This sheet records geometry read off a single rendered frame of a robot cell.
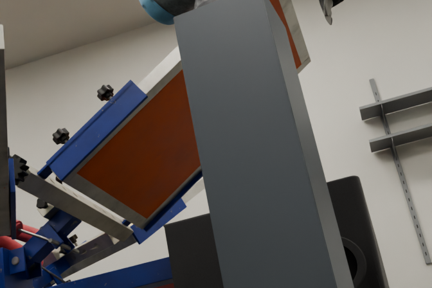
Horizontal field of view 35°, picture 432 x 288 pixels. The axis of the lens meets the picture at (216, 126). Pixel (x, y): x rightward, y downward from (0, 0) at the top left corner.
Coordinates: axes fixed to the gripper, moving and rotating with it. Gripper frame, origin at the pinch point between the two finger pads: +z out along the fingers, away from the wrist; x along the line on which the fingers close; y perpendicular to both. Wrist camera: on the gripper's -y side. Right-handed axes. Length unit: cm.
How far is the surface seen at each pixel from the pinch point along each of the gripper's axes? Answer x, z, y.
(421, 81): 53, -45, -200
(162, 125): -63, 5, 11
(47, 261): -128, -1, -41
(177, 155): -66, 6, -8
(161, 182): -75, 8, -14
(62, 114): -145, -154, -200
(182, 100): -55, 3, 13
